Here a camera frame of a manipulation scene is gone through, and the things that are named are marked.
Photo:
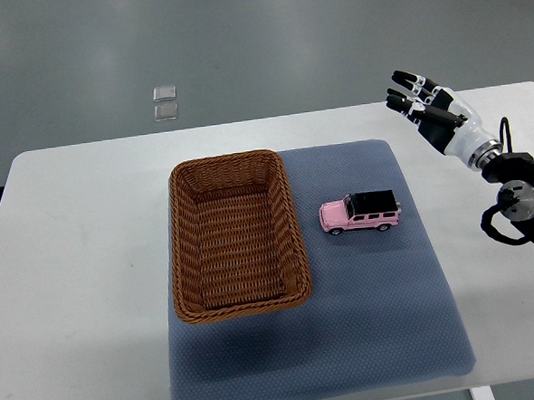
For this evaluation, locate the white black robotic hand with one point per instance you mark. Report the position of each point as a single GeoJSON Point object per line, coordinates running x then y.
{"type": "Point", "coordinates": [443, 119]}

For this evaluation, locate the pink toy car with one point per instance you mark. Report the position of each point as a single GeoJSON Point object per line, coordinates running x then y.
{"type": "Point", "coordinates": [377, 210]}

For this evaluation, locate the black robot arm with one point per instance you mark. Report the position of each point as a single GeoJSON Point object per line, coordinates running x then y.
{"type": "Point", "coordinates": [515, 200]}

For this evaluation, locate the brown wicker basket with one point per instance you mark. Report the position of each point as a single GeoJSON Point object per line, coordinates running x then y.
{"type": "Point", "coordinates": [236, 241]}

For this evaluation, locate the blue grey mat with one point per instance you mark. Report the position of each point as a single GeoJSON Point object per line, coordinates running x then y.
{"type": "Point", "coordinates": [380, 313]}

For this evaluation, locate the lower clear floor tile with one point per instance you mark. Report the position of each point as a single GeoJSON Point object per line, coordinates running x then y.
{"type": "Point", "coordinates": [165, 111]}

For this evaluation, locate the clear floor tile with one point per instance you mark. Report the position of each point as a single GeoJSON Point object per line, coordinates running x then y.
{"type": "Point", "coordinates": [164, 93]}
{"type": "Point", "coordinates": [165, 111]}

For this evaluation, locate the upper clear floor tile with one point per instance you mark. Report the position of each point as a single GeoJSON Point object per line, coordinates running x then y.
{"type": "Point", "coordinates": [164, 93]}

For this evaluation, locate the white table leg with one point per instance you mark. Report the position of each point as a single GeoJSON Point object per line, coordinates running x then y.
{"type": "Point", "coordinates": [482, 393]}

